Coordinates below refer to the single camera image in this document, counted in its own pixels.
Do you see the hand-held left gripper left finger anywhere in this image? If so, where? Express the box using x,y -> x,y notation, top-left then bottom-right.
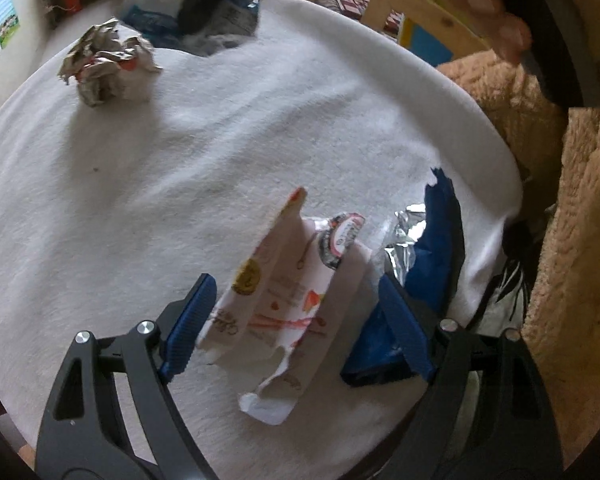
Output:
35,273 -> 218,480

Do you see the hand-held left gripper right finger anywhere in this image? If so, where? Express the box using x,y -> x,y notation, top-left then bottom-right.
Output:
378,274 -> 565,480

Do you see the grey wrapper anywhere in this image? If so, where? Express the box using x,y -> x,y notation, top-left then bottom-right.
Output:
190,0 -> 261,57

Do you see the blue foil wrapper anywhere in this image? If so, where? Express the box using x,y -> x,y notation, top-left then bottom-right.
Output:
340,166 -> 466,387

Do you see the white pink printed wrapper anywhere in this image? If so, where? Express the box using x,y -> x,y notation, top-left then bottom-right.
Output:
196,187 -> 376,426

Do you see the silver printed wrapper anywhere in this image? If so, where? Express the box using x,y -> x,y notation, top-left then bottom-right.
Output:
56,17 -> 163,107

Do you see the person's right hand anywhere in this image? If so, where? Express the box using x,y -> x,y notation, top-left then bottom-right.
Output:
462,0 -> 533,63

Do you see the light blue plastic packet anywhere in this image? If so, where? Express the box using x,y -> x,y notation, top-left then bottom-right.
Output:
117,0 -> 203,36

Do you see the blue yellow foam mat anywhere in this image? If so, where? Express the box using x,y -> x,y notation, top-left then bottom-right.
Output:
397,15 -> 456,68

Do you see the white fleece blanket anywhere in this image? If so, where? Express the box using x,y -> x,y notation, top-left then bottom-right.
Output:
0,0 -> 526,480

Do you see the tan fluffy blanket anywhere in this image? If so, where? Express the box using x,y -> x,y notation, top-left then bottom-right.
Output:
437,52 -> 600,466

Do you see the teal wall poster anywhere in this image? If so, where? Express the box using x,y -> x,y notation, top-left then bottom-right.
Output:
0,0 -> 21,51

